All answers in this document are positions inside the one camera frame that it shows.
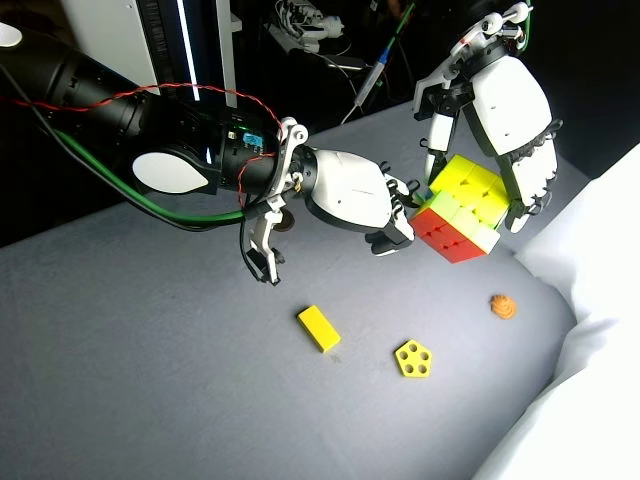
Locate brown swirl cookie toy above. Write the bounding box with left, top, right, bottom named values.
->
left=488, top=294, right=519, bottom=320

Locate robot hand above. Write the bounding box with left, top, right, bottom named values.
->
left=421, top=53, right=565, bottom=235
left=301, top=148, right=426, bottom=259

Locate yellow rectangular block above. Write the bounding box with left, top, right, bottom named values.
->
left=296, top=304, right=343, bottom=354

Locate white mechanical parts pile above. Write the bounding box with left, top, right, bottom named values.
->
left=267, top=0, right=347, bottom=54

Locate white backdrop sheet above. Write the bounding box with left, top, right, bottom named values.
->
left=472, top=142, right=640, bottom=480

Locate Rubik's cube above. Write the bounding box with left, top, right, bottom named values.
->
left=408, top=153, right=511, bottom=265

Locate yellow pentagon block with holes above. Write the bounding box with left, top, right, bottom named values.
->
left=393, top=338, right=434, bottom=380

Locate red twisted wire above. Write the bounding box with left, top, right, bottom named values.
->
left=0, top=82, right=285, bottom=209

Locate green braided cable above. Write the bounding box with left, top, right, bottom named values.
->
left=49, top=127, right=254, bottom=229
left=387, top=0, right=419, bottom=54

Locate white cabinet with light strip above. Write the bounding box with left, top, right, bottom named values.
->
left=59, top=0, right=242, bottom=109

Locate grey table cloth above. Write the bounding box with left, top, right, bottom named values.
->
left=0, top=99, right=591, bottom=480

